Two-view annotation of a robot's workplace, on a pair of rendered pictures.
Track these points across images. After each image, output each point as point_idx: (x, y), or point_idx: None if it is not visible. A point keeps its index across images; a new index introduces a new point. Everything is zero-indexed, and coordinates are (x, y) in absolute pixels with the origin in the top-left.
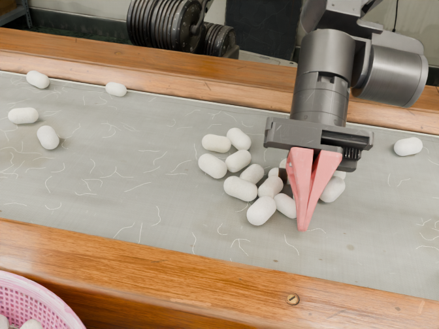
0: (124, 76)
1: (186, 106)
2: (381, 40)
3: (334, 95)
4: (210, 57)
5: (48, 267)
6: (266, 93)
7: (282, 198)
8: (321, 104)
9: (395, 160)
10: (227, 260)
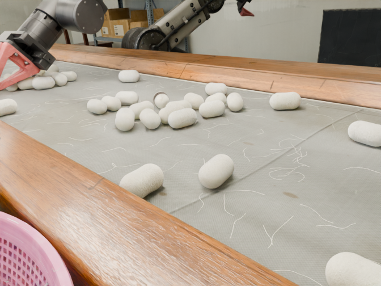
0: (60, 54)
1: (68, 65)
2: None
3: (31, 19)
4: (112, 47)
5: None
6: (105, 58)
7: None
8: (23, 23)
9: (115, 83)
10: None
